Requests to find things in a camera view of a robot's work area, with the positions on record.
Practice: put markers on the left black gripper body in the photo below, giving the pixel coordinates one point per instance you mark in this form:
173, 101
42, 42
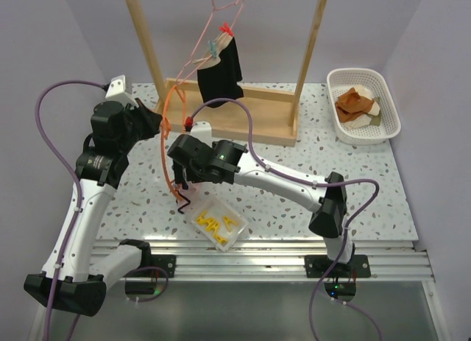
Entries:
135, 127

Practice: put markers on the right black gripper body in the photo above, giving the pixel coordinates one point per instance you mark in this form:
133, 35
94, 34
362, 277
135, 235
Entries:
193, 174

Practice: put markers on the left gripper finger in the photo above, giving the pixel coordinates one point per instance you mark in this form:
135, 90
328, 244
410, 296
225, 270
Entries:
150, 128
145, 112

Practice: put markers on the pink underwear navy trim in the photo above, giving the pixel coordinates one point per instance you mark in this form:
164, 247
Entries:
190, 199

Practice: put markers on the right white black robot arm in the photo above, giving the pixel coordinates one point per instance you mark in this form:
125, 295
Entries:
325, 197

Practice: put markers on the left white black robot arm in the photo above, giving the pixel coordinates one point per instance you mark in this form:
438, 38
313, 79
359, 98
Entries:
68, 280

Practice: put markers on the black beige underwear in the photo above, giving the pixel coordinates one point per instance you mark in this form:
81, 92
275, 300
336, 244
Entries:
220, 78

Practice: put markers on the clear plastic clip box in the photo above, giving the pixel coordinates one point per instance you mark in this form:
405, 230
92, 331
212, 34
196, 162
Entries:
217, 208

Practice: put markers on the light blue clothespin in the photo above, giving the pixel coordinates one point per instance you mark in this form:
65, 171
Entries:
213, 49

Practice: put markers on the wooden hanging rack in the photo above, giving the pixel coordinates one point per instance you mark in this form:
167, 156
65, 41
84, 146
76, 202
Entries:
275, 113

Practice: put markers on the red clothespin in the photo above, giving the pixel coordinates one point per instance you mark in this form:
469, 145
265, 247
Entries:
226, 28

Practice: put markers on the brown cloth in basket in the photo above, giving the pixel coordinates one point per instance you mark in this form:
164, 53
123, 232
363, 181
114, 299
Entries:
351, 105

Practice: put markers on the white plastic basket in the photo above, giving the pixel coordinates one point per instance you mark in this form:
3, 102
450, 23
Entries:
384, 126

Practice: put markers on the cream cloth in basket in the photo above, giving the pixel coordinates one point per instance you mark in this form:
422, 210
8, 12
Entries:
364, 120

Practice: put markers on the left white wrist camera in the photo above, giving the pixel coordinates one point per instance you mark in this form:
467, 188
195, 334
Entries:
120, 90

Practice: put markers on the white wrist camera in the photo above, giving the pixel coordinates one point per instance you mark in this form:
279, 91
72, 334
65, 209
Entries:
120, 90
201, 130

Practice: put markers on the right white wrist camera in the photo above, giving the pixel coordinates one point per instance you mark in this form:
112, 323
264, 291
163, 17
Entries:
201, 130

